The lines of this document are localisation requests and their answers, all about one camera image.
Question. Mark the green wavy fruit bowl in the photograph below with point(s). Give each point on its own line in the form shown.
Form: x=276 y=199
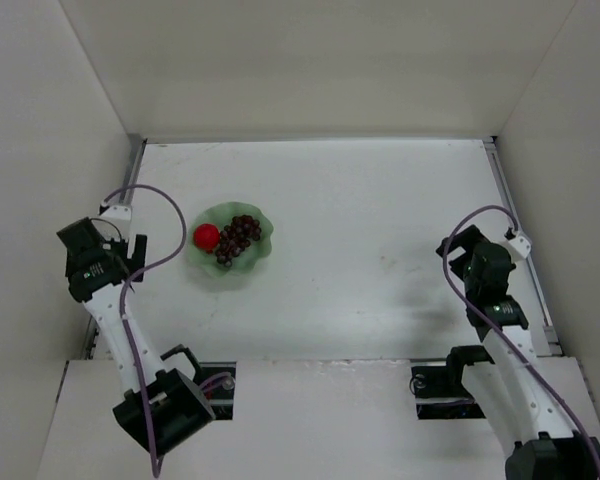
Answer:
x=221 y=215

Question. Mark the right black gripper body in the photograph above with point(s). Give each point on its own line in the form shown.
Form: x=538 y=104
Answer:
x=453 y=245

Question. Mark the dark red grape bunch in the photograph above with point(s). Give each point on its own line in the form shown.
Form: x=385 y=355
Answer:
x=236 y=237

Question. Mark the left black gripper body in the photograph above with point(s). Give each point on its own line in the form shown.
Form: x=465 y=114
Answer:
x=136 y=248

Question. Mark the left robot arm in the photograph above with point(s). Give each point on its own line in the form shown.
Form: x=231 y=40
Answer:
x=161 y=407

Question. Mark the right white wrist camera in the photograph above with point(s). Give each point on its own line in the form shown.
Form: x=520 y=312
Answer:
x=517 y=244

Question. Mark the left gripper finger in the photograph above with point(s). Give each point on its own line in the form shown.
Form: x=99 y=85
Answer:
x=135 y=277
x=137 y=258

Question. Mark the right aluminium table rail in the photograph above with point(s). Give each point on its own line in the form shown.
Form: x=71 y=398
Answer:
x=551 y=340

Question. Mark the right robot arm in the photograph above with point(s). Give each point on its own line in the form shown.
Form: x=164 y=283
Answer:
x=541 y=436

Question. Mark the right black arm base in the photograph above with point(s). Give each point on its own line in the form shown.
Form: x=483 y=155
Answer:
x=438 y=398

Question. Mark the red fake apple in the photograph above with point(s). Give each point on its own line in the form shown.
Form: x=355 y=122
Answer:
x=206 y=237

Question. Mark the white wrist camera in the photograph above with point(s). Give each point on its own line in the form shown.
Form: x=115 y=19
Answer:
x=517 y=244
x=115 y=212

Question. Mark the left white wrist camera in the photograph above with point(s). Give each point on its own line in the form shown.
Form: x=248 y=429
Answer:
x=115 y=212

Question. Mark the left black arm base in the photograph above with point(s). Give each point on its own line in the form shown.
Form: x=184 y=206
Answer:
x=218 y=383

